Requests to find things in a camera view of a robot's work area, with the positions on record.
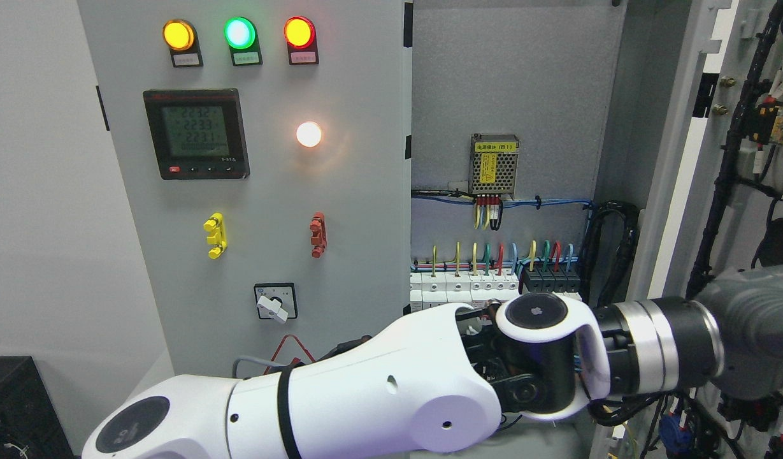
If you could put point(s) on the yellow indicator light left door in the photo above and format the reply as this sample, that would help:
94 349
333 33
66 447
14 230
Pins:
183 42

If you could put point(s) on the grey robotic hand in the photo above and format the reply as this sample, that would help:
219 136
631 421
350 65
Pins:
748 308

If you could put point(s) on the red terminal connector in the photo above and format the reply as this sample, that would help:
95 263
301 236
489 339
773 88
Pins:
319 235

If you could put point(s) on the white rotary selector switch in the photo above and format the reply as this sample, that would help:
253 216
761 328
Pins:
276 301

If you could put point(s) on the metal mesh power supply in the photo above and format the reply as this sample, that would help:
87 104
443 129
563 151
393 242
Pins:
493 166

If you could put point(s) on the red indicator light left door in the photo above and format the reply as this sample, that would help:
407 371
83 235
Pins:
301 39

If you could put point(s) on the black digital power meter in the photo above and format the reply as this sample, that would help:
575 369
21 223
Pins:
197 134

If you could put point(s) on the white socket breaker row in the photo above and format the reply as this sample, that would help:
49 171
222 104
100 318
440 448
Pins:
430 288

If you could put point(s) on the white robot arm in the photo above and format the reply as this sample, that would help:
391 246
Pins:
413 386

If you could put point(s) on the yellow terminal connector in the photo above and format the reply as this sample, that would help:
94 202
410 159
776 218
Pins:
216 235

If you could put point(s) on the green indicator light left door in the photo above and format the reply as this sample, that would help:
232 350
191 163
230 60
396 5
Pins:
243 41

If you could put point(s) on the white indicator light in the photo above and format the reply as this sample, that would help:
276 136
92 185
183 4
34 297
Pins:
309 134

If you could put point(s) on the red electric hazard warning sticker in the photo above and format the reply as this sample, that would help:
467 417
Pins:
291 349

